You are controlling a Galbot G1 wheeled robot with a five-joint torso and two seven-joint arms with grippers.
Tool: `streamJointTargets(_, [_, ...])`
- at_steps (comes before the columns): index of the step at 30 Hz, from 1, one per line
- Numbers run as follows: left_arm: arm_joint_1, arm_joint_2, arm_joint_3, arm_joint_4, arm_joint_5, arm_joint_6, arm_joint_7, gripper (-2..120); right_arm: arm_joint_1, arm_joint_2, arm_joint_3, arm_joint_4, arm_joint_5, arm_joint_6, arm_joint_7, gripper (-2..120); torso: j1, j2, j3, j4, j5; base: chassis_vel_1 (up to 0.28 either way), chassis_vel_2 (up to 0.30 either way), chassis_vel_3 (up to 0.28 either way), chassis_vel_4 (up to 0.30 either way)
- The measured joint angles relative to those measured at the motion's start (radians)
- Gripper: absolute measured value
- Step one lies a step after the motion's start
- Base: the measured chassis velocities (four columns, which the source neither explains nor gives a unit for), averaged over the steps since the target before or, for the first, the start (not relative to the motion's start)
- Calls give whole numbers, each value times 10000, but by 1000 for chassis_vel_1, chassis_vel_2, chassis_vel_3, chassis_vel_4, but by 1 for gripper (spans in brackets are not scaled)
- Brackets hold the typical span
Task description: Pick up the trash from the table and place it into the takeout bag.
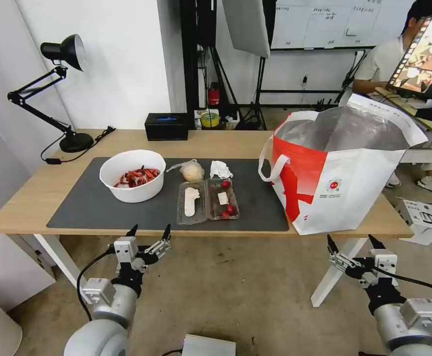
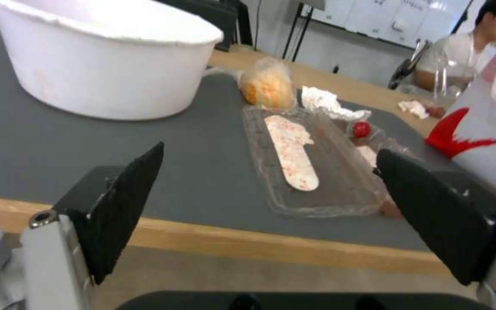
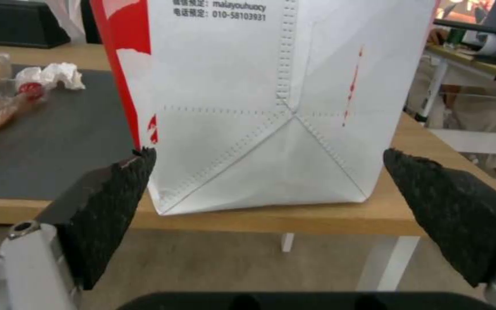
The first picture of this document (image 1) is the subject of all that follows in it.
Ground clear plastic clamshell container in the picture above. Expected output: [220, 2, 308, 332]
[177, 177, 240, 226]

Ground red crayfish shells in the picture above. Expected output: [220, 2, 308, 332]
[113, 167, 161, 188]

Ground yellow green tape roll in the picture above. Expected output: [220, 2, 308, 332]
[200, 110, 221, 130]

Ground person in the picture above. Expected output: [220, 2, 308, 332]
[351, 0, 432, 199]

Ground whiteboard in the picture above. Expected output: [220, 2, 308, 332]
[269, 0, 413, 51]

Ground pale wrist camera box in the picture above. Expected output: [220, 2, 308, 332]
[370, 249, 399, 277]
[113, 240, 139, 265]

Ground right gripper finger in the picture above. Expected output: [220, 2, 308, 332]
[326, 234, 362, 274]
[368, 234, 386, 253]

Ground computer monitor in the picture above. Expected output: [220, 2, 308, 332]
[385, 15, 432, 101]

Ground dark grey desk mat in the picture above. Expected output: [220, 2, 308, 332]
[46, 157, 290, 233]

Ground white and red takeout bag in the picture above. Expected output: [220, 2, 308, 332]
[258, 92, 429, 236]

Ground black lamp power cord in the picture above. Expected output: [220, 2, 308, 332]
[40, 126, 116, 165]

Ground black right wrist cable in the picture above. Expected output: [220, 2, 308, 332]
[390, 272, 432, 309]

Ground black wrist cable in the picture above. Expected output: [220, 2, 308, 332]
[76, 247, 117, 322]
[390, 272, 432, 309]

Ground white cabinet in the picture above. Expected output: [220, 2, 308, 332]
[0, 103, 57, 312]

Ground white softbox light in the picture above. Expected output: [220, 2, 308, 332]
[221, 0, 272, 59]

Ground clear bag with bun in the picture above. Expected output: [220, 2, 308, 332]
[166, 158, 206, 183]

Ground white round takeout bowl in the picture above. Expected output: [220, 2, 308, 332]
[99, 149, 166, 204]

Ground crumpled white tissue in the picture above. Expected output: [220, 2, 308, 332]
[209, 160, 234, 179]

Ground white robot front shell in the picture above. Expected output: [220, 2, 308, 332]
[184, 333, 237, 356]

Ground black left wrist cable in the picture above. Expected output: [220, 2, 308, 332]
[76, 247, 117, 322]

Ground grey waste bin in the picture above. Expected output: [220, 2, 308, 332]
[0, 292, 23, 356]

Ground black light stand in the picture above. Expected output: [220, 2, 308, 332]
[234, 55, 273, 131]

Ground black desk lamp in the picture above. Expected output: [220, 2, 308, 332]
[7, 34, 95, 153]

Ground wooden table with white legs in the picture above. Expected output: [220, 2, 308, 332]
[0, 129, 414, 309]

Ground white cardboard box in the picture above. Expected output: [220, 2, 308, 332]
[396, 199, 432, 246]

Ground black metal rack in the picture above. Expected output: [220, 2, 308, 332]
[180, 0, 218, 112]

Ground black tissue box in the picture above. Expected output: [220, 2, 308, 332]
[144, 113, 190, 141]

